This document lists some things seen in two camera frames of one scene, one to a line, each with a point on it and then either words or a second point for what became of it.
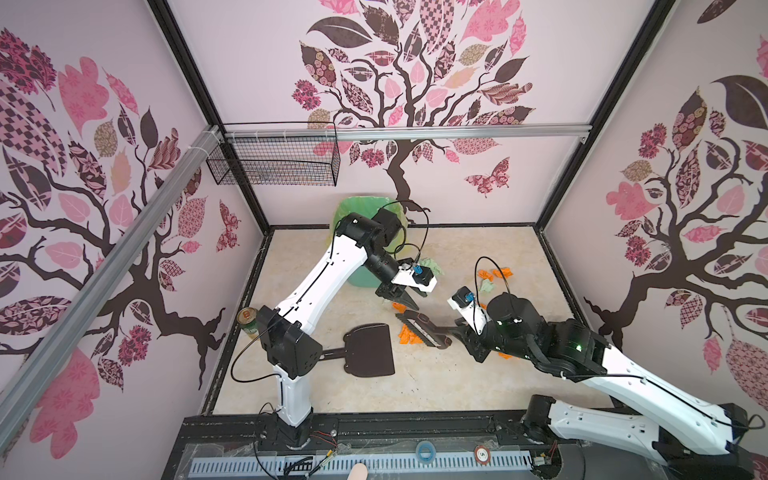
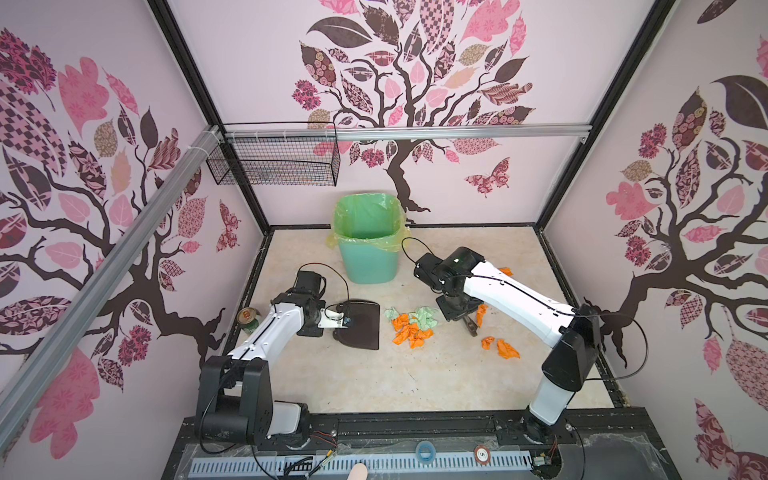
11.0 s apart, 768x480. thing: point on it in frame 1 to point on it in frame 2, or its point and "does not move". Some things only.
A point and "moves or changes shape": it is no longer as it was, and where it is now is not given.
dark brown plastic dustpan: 367,351 to 362,319
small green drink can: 247,318 does not move
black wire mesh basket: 279,160 does not move
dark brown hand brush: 423,327 moves or changes shape
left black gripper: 394,292 to 310,331
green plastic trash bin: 370,206 does not move
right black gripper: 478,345 to 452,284
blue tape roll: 425,452 does not move
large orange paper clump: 407,337 does not move
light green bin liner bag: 368,206 does not move
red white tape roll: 482,455 does not move
